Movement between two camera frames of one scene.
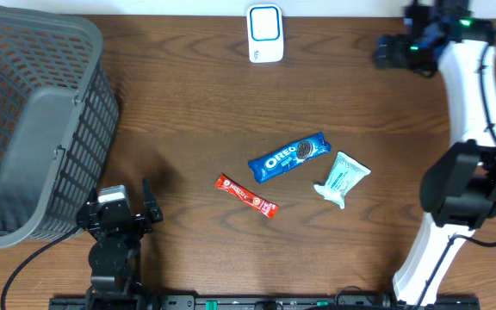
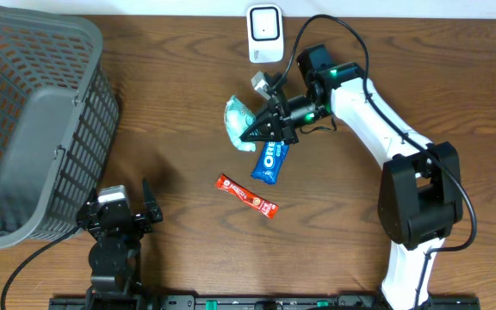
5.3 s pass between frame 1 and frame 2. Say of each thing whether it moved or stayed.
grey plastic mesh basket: stayed
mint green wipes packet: moved
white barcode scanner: stayed
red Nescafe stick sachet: stayed
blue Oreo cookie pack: moved
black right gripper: moved
